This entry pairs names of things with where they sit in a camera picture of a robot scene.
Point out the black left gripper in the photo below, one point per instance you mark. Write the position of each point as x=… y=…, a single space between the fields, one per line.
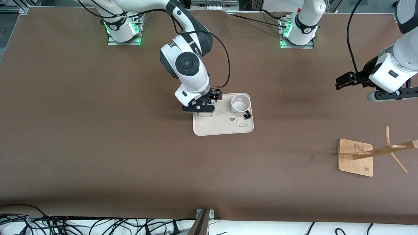
x=363 y=77

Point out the blue white milk carton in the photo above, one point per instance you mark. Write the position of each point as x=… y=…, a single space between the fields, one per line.
x=205 y=114

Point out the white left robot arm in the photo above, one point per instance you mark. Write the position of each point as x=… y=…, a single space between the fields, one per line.
x=303 y=29

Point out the beige rabbit print tray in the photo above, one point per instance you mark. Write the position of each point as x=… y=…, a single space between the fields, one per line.
x=222 y=127

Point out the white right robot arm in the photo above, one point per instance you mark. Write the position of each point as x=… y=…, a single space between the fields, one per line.
x=187 y=65

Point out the wooden cup rack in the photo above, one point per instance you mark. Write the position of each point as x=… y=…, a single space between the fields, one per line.
x=356 y=163

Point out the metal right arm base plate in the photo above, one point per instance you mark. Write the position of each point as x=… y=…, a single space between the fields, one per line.
x=130 y=42

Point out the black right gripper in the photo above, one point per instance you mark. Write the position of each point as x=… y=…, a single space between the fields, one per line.
x=214 y=95

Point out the grey metal mounting bracket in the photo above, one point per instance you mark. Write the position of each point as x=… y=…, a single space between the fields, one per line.
x=212 y=213

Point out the grey control box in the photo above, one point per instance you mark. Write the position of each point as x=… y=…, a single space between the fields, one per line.
x=214 y=4

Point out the metal camera post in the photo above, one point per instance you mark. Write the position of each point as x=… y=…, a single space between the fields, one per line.
x=200 y=225

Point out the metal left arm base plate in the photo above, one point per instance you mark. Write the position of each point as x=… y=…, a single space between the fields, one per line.
x=312 y=45

